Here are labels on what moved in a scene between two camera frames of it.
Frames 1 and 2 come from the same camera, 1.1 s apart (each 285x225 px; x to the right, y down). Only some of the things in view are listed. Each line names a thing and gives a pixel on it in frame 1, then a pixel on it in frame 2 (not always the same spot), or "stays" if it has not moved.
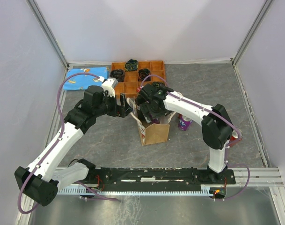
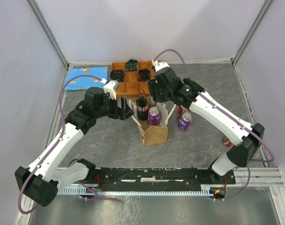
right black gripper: (146, 107) -> (154, 86)
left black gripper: (122, 110) stays
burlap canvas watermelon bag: (151, 133) stays
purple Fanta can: (184, 123) stays
